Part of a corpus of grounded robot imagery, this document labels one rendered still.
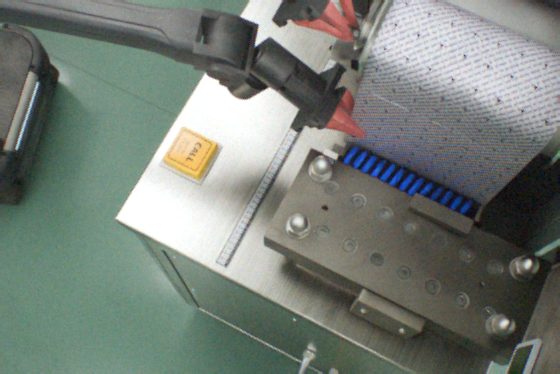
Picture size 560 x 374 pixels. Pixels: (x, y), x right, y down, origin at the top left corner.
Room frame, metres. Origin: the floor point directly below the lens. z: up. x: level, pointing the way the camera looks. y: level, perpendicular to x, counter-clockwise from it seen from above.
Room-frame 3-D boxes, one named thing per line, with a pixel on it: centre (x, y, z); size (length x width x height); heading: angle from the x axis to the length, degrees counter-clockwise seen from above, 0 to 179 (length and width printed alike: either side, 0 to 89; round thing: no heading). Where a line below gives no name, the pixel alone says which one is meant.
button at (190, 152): (0.43, 0.16, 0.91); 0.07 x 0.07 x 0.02; 66
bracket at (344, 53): (0.52, -0.10, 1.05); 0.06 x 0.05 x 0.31; 66
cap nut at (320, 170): (0.36, -0.06, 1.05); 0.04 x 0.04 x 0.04
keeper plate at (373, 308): (0.15, -0.17, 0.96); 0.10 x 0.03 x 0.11; 66
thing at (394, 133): (0.37, -0.21, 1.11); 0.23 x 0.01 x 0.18; 66
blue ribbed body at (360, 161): (0.35, -0.20, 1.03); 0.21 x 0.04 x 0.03; 66
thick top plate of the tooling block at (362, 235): (0.24, -0.19, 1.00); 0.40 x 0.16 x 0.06; 66
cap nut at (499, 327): (0.14, -0.32, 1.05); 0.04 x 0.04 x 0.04
